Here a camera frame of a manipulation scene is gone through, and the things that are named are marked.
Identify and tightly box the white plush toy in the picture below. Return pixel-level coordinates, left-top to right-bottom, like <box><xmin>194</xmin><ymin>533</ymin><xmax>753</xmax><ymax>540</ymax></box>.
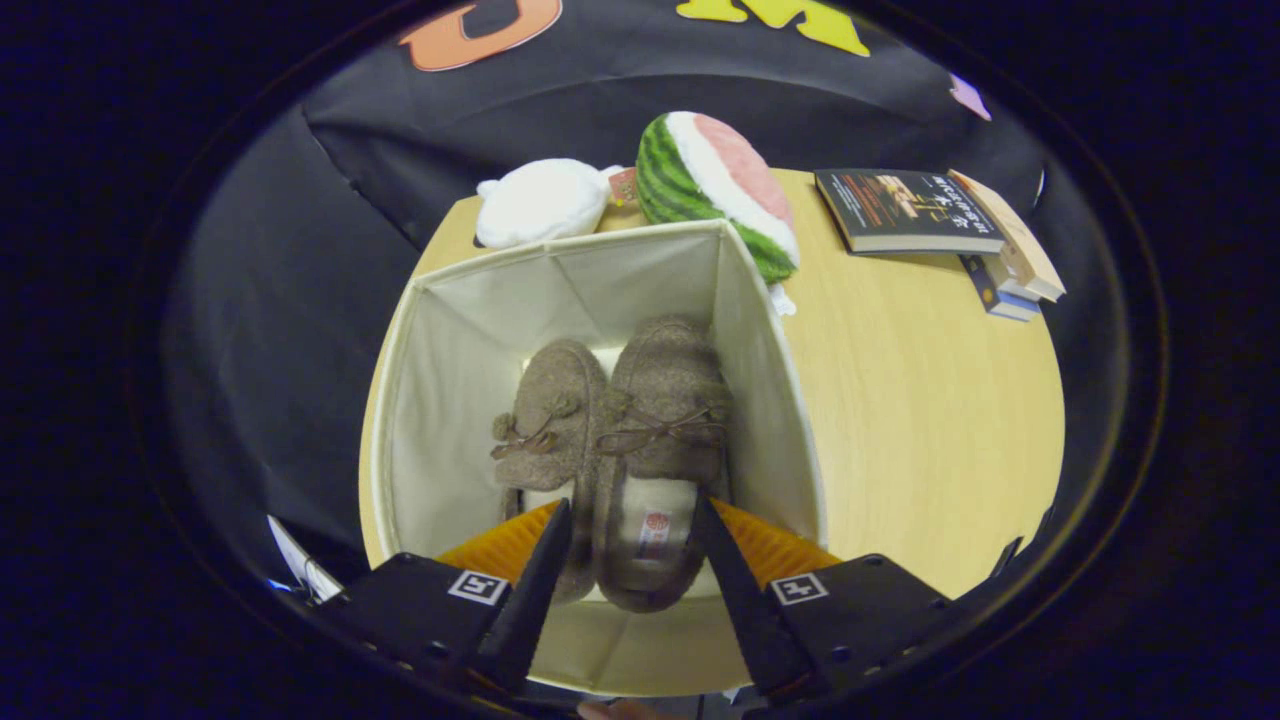
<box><xmin>474</xmin><ymin>157</ymin><xmax>623</xmax><ymax>251</ymax></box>

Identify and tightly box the watermelon slice plush toy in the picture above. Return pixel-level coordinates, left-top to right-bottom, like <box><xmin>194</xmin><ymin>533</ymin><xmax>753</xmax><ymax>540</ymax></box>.
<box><xmin>635</xmin><ymin>110</ymin><xmax>802</xmax><ymax>317</ymax></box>

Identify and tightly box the brown suede moccasin shoe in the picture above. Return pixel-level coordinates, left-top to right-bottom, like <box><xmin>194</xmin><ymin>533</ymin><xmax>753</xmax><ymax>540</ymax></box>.
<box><xmin>489</xmin><ymin>337</ymin><xmax>612</xmax><ymax>605</ymax></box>
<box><xmin>591</xmin><ymin>314</ymin><xmax>734</xmax><ymax>614</ymax></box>

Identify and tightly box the white paper sheet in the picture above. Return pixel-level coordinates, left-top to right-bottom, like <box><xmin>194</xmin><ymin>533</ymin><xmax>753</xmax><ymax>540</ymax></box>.
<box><xmin>267</xmin><ymin>514</ymin><xmax>343</xmax><ymax>602</ymax></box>

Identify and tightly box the tan cover book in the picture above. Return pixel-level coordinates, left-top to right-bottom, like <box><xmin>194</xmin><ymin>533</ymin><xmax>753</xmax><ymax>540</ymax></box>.
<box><xmin>949</xmin><ymin>169</ymin><xmax>1068</xmax><ymax>304</ymax></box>

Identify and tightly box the cream fabric storage box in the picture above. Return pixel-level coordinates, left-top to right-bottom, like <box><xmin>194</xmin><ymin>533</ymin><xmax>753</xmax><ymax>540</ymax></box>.
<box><xmin>369</xmin><ymin>219</ymin><xmax>830</xmax><ymax>699</ymax></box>

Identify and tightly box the black cover book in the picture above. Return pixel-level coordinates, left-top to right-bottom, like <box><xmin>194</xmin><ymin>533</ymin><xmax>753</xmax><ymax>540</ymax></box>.
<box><xmin>814</xmin><ymin>168</ymin><xmax>1007</xmax><ymax>257</ymax></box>

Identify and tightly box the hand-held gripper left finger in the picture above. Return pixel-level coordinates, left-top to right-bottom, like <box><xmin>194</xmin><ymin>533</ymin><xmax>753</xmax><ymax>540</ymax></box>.
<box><xmin>316</xmin><ymin>497</ymin><xmax>574</xmax><ymax>695</ymax></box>

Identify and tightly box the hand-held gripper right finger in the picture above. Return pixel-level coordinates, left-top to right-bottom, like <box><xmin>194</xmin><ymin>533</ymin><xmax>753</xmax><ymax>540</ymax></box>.
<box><xmin>690</xmin><ymin>496</ymin><xmax>953</xmax><ymax>701</ymax></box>

